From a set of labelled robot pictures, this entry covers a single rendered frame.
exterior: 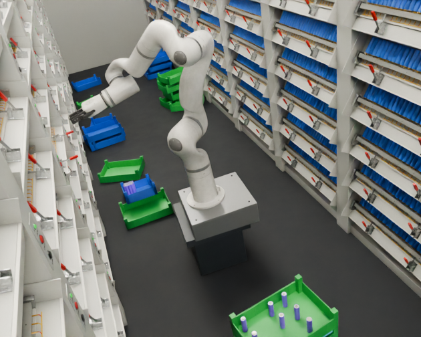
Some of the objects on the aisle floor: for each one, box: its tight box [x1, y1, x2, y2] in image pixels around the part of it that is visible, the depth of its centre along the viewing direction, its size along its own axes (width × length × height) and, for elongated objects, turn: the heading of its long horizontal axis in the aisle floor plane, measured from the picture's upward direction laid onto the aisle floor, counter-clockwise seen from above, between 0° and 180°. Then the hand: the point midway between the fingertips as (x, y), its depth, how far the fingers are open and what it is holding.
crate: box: [98, 156, 145, 183], centre depth 304 cm, size 30×20×8 cm
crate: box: [118, 187, 174, 230], centre depth 259 cm, size 30×20×8 cm
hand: (75, 117), depth 184 cm, fingers open, 3 cm apart
